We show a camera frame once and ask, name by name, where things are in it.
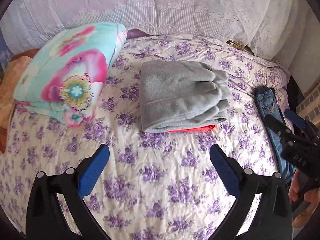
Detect white lace headboard cover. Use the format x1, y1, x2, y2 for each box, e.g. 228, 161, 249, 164
1, 0, 309, 66

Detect purple floral bed sheet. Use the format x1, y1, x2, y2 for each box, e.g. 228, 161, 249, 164
1, 34, 289, 239

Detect beige checkered curtain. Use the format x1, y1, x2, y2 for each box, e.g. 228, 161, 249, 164
296, 83, 320, 128

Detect floral folded quilt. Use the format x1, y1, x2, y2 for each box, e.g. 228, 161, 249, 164
14, 22, 127, 127

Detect brown orange pillow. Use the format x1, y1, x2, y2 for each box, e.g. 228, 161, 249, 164
1, 49, 39, 153

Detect grey sweatpants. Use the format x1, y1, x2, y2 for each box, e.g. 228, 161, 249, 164
139, 60, 232, 133

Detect blue denim jeans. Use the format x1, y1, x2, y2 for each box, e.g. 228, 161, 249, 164
254, 86, 295, 183

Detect person's right hand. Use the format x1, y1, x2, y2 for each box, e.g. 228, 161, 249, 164
287, 170, 320, 228

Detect red folded sports garment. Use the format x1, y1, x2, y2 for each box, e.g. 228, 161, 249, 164
139, 125, 216, 133

